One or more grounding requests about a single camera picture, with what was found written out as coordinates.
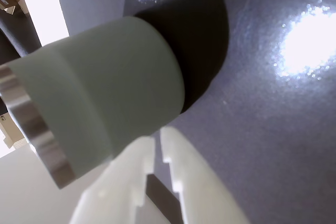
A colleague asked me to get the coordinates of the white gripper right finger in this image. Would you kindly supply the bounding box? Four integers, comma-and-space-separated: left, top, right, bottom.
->
160, 126, 250, 224

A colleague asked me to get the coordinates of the black table mat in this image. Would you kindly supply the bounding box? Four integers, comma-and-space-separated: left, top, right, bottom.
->
51, 0, 336, 224

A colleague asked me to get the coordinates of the pale green steel-rimmed mug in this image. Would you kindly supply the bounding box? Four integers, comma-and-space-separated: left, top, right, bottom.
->
0, 16, 186, 190

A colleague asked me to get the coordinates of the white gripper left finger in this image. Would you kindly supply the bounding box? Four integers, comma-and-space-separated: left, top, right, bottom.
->
69, 136, 155, 224

